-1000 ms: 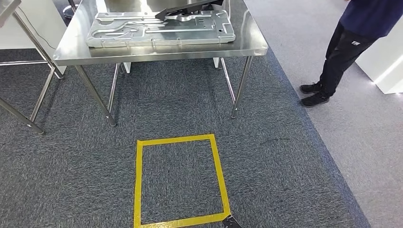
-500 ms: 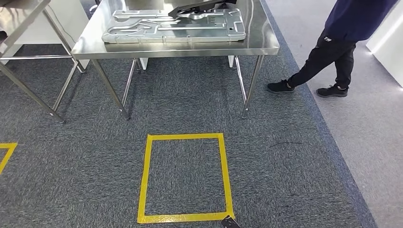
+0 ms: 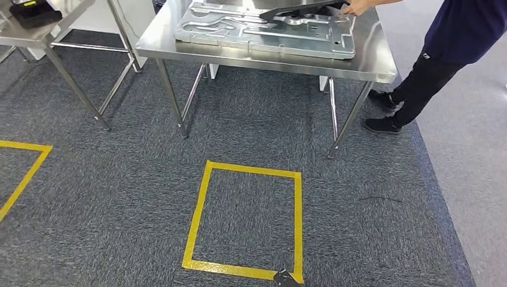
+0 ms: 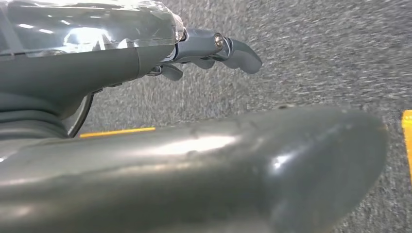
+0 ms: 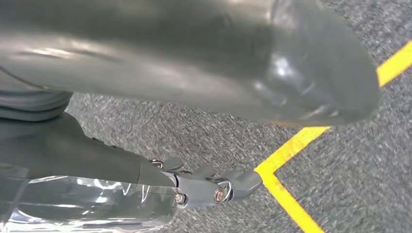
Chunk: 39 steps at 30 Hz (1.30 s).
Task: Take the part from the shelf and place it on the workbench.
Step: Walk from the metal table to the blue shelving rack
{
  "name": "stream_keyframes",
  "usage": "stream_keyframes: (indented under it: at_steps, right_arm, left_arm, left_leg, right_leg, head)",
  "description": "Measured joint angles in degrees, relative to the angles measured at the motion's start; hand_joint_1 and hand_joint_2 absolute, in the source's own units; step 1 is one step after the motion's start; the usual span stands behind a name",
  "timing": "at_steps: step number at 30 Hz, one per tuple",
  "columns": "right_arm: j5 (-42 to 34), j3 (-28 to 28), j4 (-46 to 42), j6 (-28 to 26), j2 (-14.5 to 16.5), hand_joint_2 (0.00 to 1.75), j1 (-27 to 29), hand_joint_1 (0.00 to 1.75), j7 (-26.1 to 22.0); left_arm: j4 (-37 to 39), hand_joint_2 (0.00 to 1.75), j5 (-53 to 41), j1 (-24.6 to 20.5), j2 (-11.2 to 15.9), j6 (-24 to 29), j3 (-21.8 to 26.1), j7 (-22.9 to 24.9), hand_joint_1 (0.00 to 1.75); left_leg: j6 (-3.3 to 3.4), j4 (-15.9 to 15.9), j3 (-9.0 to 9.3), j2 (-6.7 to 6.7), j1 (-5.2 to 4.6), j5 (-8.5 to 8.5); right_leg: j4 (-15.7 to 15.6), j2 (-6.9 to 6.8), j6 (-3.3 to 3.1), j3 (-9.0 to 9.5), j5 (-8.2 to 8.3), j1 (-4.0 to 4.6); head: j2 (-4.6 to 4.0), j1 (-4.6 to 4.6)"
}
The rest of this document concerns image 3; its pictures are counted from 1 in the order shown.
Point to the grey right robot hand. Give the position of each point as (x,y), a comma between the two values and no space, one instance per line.
(286,280)

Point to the black plastic plate frame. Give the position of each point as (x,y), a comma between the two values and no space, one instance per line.
(301,8)

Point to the stainless steel workbench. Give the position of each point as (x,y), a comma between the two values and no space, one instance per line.
(372,55)

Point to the stamped silver metal panel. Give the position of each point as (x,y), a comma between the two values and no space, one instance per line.
(237,35)

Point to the yellow floor tape square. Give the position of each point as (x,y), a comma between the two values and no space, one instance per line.
(31,170)

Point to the person's hand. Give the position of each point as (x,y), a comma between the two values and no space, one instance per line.
(356,7)

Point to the person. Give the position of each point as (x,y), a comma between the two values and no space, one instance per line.
(451,27)

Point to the stainless steel side table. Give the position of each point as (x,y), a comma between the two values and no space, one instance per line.
(35,35)

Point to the black box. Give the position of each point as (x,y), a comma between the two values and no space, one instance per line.
(35,14)

